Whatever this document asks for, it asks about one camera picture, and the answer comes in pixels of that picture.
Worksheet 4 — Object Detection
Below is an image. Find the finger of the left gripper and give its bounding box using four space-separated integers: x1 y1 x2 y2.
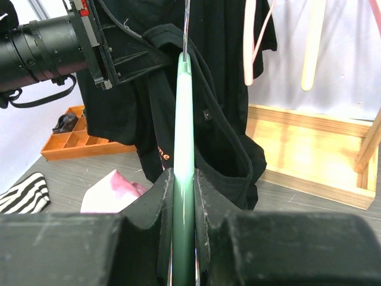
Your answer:
95 1 174 85

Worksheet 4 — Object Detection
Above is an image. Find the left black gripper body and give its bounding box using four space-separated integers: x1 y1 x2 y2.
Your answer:
68 1 113 89

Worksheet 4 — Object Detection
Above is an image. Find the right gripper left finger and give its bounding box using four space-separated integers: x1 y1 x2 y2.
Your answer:
1 169 174 285

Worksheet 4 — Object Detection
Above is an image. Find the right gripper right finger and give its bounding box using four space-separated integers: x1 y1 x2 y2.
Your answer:
194 170 380 285

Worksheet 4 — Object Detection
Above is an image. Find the black printed t shirt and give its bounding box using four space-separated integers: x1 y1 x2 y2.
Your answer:
77 24 267 210

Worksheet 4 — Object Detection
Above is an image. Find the mint green hanger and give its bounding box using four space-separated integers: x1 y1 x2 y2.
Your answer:
170 1 196 285

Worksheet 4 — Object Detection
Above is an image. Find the pink t shirt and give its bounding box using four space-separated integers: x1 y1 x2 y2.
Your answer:
80 170 148 213

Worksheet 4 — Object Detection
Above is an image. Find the salmon pink metal hanger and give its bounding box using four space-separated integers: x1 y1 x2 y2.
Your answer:
243 0 276 86

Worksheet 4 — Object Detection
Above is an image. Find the yellow hanger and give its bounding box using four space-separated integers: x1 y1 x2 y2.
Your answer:
301 0 327 91

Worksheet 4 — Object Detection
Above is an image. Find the pink plastic hanger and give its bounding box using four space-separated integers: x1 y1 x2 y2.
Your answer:
369 0 381 26

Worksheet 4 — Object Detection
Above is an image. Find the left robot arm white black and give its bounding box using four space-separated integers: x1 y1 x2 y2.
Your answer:
1 1 171 108

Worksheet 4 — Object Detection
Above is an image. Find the black white striped cloth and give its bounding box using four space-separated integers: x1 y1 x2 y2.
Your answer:
1 172 51 214

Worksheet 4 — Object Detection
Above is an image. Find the black rolled sock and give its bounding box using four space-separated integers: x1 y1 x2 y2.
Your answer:
52 113 79 134

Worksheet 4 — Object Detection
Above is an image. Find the orange wooden divider tray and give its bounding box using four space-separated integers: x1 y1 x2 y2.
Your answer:
40 105 136 161

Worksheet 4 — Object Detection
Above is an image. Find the wooden clothes rack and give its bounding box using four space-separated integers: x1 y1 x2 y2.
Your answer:
246 105 380 210

